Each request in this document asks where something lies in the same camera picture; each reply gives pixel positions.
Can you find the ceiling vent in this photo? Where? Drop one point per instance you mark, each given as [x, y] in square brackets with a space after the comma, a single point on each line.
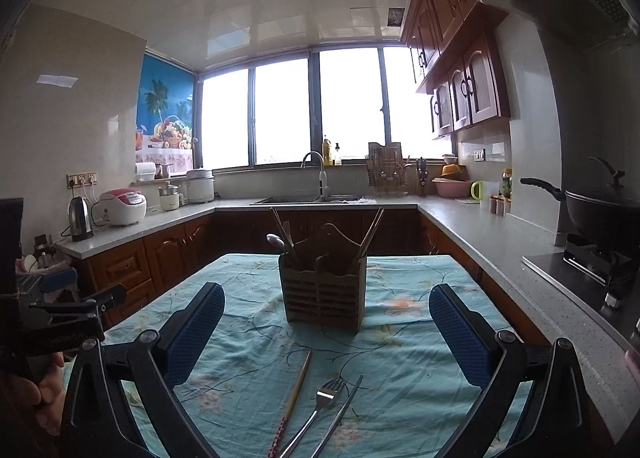
[395, 17]

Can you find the white wall switch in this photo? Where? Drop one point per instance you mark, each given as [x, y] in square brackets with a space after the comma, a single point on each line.
[479, 155]

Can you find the wooden utensil holder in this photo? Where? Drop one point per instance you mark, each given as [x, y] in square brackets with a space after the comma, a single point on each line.
[322, 293]

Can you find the tropical fruit wall poster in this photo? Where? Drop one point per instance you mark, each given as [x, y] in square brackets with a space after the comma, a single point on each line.
[167, 103]

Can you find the green cup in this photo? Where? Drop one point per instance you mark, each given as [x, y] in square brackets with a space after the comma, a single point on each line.
[476, 190]

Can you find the black knife block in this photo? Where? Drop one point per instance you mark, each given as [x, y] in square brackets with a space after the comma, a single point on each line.
[422, 178]

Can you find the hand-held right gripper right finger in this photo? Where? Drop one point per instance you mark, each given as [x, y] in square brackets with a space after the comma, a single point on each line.
[460, 333]

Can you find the wooden cutting board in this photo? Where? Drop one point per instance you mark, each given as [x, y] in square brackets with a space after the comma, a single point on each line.
[385, 148]

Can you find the plain wooden chopstick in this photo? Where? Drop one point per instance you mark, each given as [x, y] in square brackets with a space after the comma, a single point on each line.
[278, 225]
[367, 238]
[376, 225]

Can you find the white and red rice cooker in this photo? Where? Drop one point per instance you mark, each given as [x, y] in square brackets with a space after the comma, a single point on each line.
[122, 205]

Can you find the chrome kitchen faucet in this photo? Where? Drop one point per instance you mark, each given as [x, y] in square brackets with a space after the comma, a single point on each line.
[324, 183]

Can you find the wooden upper cabinets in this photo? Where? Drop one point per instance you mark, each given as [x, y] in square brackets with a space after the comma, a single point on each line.
[450, 13]

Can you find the yellow oil bottle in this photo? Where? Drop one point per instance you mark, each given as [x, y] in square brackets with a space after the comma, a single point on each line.
[327, 153]

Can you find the steel electric kettle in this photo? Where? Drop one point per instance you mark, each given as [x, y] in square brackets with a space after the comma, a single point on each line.
[80, 218]

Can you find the person's left hand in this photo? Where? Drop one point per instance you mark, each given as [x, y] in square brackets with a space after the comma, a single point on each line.
[22, 393]

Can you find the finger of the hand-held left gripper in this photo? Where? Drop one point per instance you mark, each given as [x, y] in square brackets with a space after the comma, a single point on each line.
[100, 299]
[60, 281]

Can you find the green bottle yellow cap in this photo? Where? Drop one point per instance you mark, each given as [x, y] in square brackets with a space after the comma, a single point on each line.
[507, 183]

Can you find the wooden chopstick red patterned end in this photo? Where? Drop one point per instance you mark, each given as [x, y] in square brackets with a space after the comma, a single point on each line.
[295, 395]

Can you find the small metal pitcher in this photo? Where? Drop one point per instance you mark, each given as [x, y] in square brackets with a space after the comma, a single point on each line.
[165, 172]

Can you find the small white bowl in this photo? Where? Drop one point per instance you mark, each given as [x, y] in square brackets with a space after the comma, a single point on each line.
[450, 159]

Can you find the teal floral tablecloth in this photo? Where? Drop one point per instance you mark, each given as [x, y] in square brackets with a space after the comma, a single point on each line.
[390, 378]

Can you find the small glass electric pot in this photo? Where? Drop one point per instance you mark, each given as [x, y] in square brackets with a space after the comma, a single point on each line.
[170, 195]

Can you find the white lidded container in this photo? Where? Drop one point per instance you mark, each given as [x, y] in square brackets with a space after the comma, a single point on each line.
[146, 172]

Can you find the metal chopstick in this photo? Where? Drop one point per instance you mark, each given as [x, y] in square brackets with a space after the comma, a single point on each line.
[345, 405]

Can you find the metal dish rack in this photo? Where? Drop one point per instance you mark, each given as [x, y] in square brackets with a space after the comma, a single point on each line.
[387, 183]

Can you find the metal spoon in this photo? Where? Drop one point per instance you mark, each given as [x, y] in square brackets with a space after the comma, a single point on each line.
[275, 239]

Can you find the yellow bowl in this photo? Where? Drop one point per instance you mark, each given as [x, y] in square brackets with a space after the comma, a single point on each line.
[454, 171]

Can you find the kitchen window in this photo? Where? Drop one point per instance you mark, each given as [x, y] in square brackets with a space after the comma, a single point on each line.
[280, 113]

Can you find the pink plastic basin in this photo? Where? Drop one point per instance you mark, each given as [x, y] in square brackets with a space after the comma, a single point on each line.
[450, 188]

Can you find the large white cooker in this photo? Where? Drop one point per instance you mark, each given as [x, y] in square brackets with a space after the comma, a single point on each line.
[200, 185]

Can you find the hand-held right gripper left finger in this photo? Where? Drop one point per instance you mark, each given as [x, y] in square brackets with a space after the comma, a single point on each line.
[195, 333]

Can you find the steel kitchen sink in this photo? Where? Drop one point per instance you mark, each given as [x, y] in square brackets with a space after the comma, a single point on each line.
[300, 199]

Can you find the wall power outlet strip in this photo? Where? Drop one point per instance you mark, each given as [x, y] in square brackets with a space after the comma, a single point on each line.
[82, 180]

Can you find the small spice jar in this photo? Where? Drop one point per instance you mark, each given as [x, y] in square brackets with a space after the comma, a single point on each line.
[493, 205]
[507, 205]
[500, 206]

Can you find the black wok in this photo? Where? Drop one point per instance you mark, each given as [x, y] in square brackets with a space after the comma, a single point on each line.
[600, 218]

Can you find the gas stove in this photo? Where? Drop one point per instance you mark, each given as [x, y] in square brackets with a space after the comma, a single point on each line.
[575, 268]

